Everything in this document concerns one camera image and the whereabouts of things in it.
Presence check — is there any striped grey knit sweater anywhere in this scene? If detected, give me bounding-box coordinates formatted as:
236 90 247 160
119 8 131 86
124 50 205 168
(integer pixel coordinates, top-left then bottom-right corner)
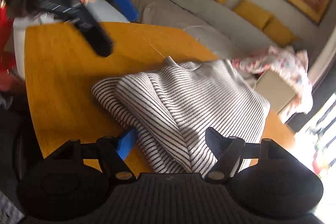
92 57 270 174

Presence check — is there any grey covered sofa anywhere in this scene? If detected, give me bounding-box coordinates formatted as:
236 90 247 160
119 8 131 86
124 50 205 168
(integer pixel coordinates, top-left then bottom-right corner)
112 0 276 75

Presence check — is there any beige cardboard box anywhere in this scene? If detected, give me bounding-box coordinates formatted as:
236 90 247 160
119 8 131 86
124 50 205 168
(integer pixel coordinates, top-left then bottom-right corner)
255 70 295 114

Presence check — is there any floral pink white quilt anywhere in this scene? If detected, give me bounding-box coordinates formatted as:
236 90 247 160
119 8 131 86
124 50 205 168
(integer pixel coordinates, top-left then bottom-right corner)
231 46 313 116

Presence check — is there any yellow cushion right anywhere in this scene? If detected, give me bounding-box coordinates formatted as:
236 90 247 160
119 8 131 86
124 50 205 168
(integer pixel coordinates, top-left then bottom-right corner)
262 17 298 48

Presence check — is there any yellow cushion middle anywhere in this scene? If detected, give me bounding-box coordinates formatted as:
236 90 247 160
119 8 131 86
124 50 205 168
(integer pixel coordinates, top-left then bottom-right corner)
232 0 272 30

